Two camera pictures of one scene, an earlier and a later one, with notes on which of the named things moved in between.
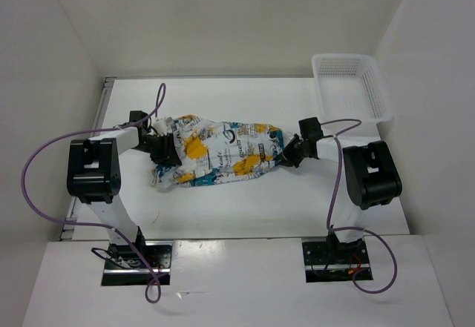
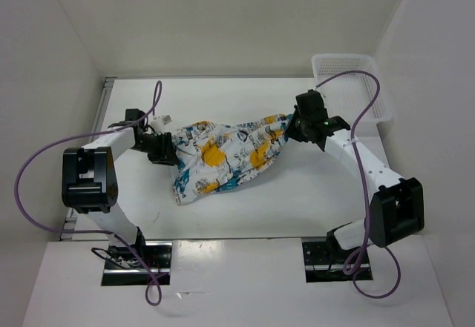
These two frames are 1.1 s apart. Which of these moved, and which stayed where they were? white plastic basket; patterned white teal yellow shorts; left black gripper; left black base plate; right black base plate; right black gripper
Moved: right black gripper; patterned white teal yellow shorts
Stayed: right black base plate; white plastic basket; left black gripper; left black base plate
